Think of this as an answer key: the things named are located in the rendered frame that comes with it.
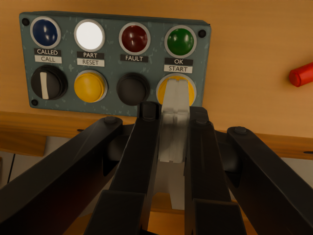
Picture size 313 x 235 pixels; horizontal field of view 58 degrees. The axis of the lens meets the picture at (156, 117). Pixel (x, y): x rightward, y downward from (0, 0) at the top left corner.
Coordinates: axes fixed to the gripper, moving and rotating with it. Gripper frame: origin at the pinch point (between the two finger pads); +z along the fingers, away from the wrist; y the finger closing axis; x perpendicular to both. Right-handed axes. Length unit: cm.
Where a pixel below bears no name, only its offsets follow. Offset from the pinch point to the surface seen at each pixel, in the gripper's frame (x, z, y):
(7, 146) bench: -39, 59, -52
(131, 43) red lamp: 3.6, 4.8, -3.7
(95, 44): 3.3, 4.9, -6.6
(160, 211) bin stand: -16.2, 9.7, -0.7
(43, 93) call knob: -0.6, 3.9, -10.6
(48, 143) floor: -50, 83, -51
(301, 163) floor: -49, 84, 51
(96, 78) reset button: 0.8, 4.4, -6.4
